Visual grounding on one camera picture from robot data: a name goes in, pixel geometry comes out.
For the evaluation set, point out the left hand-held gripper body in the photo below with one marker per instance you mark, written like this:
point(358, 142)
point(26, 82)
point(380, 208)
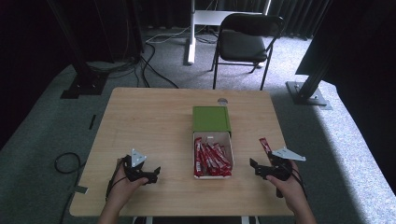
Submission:
point(137, 169)

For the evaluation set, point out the white table leg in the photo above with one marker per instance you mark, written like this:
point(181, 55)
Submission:
point(148, 220)
point(244, 220)

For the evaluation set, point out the person's left hand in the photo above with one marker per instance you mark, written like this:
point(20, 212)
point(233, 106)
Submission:
point(124, 189)

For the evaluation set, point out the person's right hand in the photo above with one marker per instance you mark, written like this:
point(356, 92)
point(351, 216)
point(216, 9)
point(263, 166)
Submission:
point(288, 191)

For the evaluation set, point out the red snack packet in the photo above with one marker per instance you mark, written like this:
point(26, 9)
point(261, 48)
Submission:
point(265, 145)

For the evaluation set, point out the pile of red packets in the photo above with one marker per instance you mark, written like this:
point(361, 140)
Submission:
point(211, 160)

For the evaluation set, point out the white cardboard drawer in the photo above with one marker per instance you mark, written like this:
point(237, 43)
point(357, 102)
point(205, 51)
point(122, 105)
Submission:
point(227, 141)

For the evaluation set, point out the black floor strip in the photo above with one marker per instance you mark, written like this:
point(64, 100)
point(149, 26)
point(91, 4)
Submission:
point(92, 122)

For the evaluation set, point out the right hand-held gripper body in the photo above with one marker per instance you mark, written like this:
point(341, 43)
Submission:
point(278, 166)

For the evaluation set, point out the grey tape piece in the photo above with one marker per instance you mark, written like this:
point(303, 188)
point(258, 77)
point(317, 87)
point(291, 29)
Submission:
point(81, 189)

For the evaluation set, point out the grey round table grommet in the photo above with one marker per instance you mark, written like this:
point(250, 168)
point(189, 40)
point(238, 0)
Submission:
point(222, 101)

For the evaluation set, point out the small white paper piece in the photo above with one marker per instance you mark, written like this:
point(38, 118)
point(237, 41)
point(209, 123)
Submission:
point(210, 137)

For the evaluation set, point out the black metal stand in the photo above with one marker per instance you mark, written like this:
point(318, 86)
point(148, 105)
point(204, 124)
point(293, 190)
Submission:
point(308, 90)
point(82, 77)

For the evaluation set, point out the black folding chair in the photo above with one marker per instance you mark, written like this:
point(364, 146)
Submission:
point(244, 43)

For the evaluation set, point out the green box sleeve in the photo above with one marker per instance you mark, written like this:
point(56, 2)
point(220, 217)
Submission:
point(211, 118)

